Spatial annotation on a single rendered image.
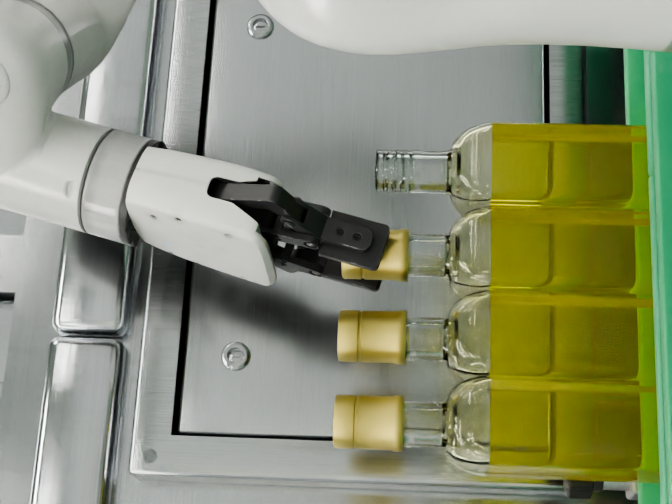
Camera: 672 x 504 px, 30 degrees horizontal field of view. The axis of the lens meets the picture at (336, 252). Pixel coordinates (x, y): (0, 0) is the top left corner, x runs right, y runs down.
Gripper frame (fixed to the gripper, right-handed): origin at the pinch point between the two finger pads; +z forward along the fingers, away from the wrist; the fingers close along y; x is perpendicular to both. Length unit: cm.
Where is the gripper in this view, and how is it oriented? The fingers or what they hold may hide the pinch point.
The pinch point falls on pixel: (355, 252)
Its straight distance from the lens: 84.0
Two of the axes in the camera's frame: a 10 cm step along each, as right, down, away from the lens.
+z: 9.5, 2.7, -1.5
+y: -0.5, -3.4, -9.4
